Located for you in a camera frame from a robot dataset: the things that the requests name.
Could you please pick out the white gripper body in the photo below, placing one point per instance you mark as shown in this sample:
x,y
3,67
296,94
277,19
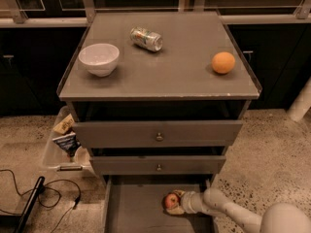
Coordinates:
x,y
188,202

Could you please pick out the red apple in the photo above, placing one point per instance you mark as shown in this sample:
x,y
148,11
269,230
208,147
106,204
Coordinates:
x,y
172,200

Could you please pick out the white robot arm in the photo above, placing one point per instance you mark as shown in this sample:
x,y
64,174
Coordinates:
x,y
265,186

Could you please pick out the grey open bottom drawer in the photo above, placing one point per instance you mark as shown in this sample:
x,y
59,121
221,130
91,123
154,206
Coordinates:
x,y
134,204

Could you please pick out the brass top drawer knob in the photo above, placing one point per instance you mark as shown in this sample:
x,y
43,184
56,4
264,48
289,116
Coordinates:
x,y
159,137

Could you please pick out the grey middle drawer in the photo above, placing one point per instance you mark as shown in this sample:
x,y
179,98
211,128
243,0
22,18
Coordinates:
x,y
146,165

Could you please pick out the grey top drawer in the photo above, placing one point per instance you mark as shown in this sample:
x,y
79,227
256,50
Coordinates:
x,y
142,134

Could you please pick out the grey drawer cabinet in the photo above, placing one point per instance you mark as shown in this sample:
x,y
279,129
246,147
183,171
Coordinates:
x,y
174,84

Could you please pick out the dark blue snack bag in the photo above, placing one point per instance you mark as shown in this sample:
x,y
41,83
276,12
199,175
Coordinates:
x,y
68,143

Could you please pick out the clear plastic storage bin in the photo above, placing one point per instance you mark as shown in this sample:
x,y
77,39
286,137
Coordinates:
x,y
56,159

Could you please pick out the tan snack packet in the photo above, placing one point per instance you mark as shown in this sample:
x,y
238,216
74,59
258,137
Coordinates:
x,y
65,125

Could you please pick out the orange fruit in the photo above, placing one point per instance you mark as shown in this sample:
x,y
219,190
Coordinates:
x,y
223,62

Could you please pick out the black bar on floor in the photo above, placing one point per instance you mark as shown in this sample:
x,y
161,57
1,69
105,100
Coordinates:
x,y
34,194

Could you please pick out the crushed soda can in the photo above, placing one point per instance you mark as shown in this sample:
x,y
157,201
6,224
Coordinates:
x,y
146,39

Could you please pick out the white ceramic bowl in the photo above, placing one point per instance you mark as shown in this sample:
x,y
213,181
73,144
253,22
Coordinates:
x,y
99,59

